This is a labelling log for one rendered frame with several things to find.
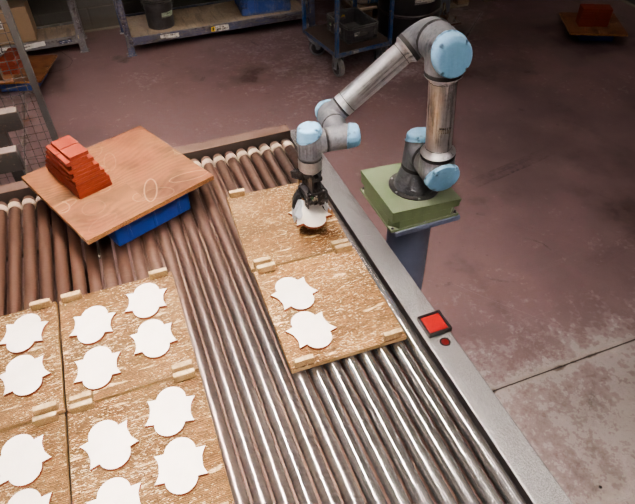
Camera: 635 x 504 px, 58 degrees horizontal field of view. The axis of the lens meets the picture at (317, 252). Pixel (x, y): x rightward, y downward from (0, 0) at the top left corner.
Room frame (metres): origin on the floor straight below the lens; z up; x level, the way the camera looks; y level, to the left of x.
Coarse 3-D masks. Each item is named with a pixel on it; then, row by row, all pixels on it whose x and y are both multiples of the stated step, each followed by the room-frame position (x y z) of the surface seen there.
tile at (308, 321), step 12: (300, 312) 1.14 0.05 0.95; (300, 324) 1.09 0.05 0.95; (312, 324) 1.09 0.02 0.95; (324, 324) 1.09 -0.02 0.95; (300, 336) 1.05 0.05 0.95; (312, 336) 1.05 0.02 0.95; (324, 336) 1.04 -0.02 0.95; (300, 348) 1.01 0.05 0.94; (312, 348) 1.01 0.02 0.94; (324, 348) 1.01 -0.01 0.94
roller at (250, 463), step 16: (176, 224) 1.60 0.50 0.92; (176, 240) 1.51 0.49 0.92; (192, 272) 1.35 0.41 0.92; (192, 288) 1.28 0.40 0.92; (208, 320) 1.14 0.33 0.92; (208, 336) 1.08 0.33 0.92; (208, 352) 1.03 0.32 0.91; (224, 368) 0.96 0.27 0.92; (224, 384) 0.91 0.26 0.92; (224, 400) 0.86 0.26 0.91; (240, 416) 0.81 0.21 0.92; (240, 432) 0.76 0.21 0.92; (240, 448) 0.72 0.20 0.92; (256, 464) 0.68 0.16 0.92; (256, 480) 0.64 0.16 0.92; (256, 496) 0.60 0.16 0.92
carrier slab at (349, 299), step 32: (320, 256) 1.39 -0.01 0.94; (352, 256) 1.39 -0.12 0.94; (320, 288) 1.24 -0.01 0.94; (352, 288) 1.24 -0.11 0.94; (288, 320) 1.12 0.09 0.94; (352, 320) 1.11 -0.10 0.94; (384, 320) 1.11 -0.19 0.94; (288, 352) 1.00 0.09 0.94; (320, 352) 1.00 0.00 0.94; (352, 352) 0.99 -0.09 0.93
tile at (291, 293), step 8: (280, 280) 1.27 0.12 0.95; (288, 280) 1.27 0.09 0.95; (296, 280) 1.27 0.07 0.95; (304, 280) 1.27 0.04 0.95; (280, 288) 1.24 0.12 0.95; (288, 288) 1.24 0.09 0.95; (296, 288) 1.24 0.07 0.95; (304, 288) 1.24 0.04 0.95; (312, 288) 1.24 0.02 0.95; (272, 296) 1.21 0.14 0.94; (280, 296) 1.21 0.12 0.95; (288, 296) 1.20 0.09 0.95; (296, 296) 1.20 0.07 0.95; (304, 296) 1.20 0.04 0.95; (312, 296) 1.20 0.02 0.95; (288, 304) 1.17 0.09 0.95; (296, 304) 1.17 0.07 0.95; (304, 304) 1.17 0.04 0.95; (312, 304) 1.17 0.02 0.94
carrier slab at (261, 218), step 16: (256, 192) 1.75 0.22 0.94; (272, 192) 1.75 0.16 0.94; (288, 192) 1.75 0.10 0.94; (240, 208) 1.66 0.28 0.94; (256, 208) 1.65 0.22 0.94; (272, 208) 1.65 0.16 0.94; (288, 208) 1.65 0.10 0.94; (240, 224) 1.57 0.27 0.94; (256, 224) 1.56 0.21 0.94; (272, 224) 1.56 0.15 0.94; (288, 224) 1.56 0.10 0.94; (336, 224) 1.55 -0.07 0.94; (240, 240) 1.50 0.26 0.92; (256, 240) 1.48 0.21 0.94; (272, 240) 1.48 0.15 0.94; (288, 240) 1.47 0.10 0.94; (304, 240) 1.47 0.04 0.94; (320, 240) 1.47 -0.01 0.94; (256, 256) 1.40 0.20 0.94; (272, 256) 1.40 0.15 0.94; (288, 256) 1.39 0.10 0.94; (304, 256) 1.39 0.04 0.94
